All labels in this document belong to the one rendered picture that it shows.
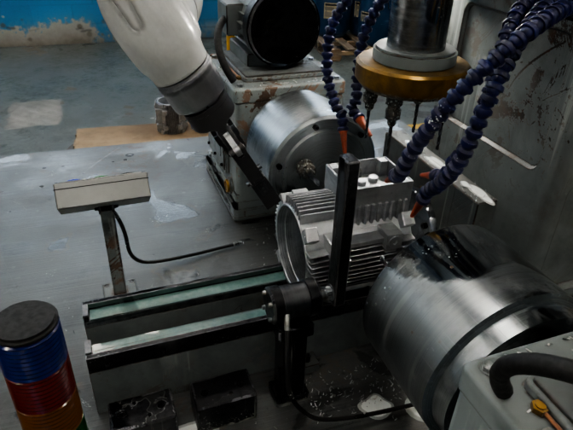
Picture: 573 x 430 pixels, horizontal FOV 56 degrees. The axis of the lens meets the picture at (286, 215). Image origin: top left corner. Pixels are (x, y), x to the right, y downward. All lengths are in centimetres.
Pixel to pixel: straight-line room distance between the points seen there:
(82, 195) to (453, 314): 70
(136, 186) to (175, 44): 38
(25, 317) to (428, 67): 62
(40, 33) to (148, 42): 578
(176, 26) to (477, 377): 56
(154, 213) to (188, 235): 15
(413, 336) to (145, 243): 83
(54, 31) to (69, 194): 549
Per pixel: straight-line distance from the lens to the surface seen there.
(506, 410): 57
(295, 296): 83
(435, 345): 69
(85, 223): 150
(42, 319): 56
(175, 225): 143
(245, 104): 129
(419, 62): 85
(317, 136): 112
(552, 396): 58
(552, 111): 96
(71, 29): 651
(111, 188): 107
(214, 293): 102
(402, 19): 86
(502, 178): 104
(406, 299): 73
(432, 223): 101
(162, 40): 77
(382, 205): 93
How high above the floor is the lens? 157
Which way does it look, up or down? 32 degrees down
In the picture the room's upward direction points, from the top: 2 degrees clockwise
